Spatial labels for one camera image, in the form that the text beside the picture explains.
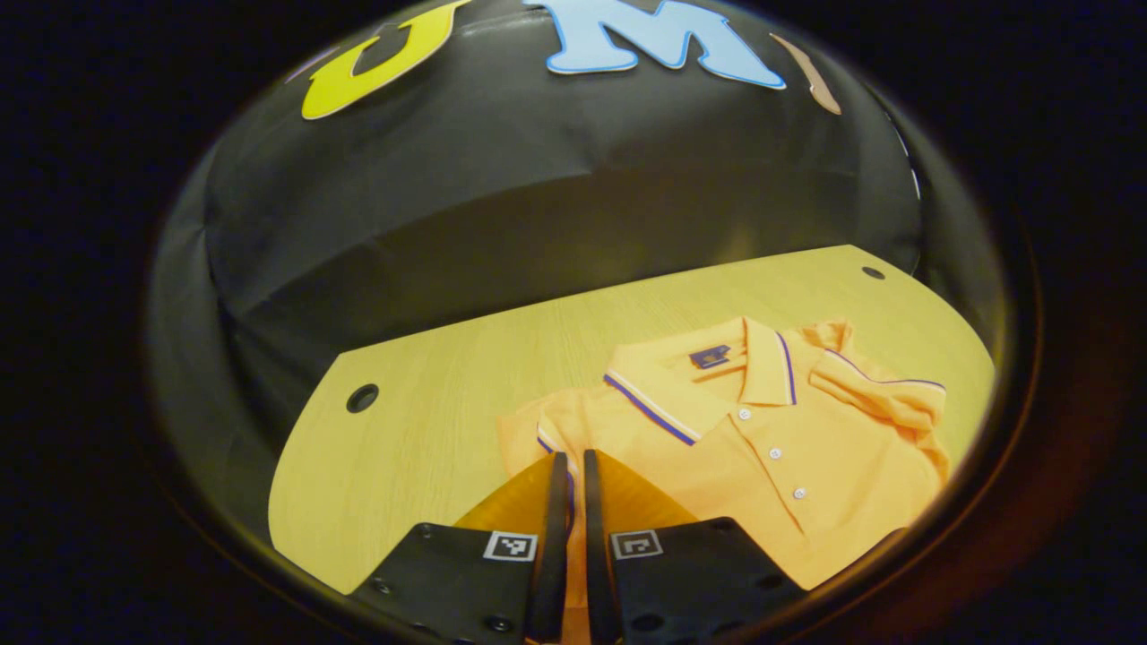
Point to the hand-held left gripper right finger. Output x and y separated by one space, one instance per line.
599 555

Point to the orange T-shirt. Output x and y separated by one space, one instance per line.
806 430

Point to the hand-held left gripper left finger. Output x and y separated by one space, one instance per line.
551 555

